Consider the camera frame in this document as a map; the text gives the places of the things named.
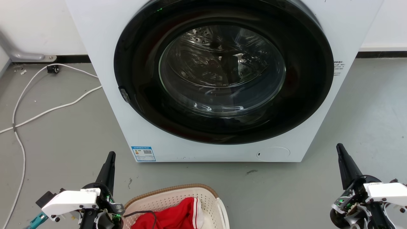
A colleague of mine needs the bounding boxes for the grey wall pipe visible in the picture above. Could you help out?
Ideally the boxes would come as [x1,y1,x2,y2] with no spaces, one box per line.
[0,30,58,63]

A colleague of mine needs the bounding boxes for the white front-load washing machine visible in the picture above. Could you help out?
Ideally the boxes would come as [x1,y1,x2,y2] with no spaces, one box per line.
[65,0,385,163]

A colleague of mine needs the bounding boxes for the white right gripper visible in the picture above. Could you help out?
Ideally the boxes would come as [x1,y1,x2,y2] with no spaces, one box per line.
[330,143,407,229]

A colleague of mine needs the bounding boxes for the blue energy label sticker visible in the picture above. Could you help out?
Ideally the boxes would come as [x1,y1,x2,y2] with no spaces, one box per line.
[131,146,156,162]

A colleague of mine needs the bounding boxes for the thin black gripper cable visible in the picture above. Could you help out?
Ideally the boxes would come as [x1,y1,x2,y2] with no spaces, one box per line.
[123,210,158,229]

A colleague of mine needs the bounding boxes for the black round washer door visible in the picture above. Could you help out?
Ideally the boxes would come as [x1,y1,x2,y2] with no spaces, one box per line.
[114,0,335,145]

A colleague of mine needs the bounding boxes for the red garment with white stripes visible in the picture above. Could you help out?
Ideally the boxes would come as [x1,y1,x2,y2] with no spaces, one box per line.
[131,197,205,229]

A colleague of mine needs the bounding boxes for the round white filter cover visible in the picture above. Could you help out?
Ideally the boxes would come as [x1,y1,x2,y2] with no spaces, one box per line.
[256,147,291,162]

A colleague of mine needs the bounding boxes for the long white floor cable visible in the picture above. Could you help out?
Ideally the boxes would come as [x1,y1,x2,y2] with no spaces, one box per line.
[2,63,99,229]

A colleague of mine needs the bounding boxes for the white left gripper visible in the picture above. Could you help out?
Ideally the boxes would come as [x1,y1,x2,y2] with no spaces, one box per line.
[36,151,125,229]

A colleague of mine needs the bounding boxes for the cream plastic laundry basket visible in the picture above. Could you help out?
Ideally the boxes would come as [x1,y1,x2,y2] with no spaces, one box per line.
[122,184,230,229]

